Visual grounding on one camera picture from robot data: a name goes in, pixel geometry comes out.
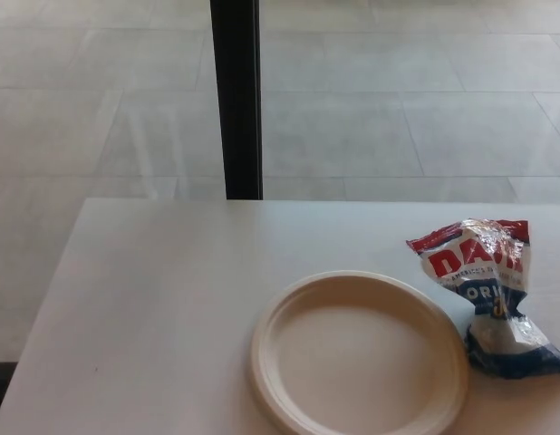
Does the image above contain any red white blue seed bag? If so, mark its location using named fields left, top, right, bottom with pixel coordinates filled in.
left=405, top=219, right=560, bottom=380

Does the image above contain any round cream paper plate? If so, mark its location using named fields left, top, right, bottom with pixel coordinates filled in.
left=250, top=270, right=471, bottom=435

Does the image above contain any black vertical window frame post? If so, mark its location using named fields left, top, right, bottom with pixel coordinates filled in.
left=209, top=0, right=265, bottom=201

